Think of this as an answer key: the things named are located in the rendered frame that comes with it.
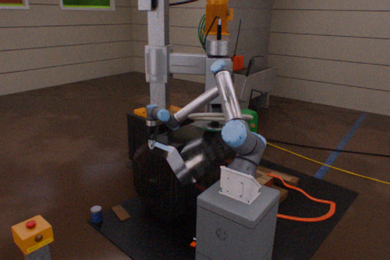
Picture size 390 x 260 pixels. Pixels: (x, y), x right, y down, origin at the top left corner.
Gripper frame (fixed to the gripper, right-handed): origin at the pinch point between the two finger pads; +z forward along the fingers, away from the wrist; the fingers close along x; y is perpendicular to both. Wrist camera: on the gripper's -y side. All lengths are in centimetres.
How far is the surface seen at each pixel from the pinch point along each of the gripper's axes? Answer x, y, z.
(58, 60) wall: -169, -653, -18
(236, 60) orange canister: 198, -328, -51
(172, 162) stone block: 17.4, 1.1, 14.2
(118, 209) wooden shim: -29, -45, 82
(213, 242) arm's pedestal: 30, 86, 34
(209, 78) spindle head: 55, -26, -55
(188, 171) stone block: 30.2, 8.3, 20.0
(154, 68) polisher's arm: 15, -110, -54
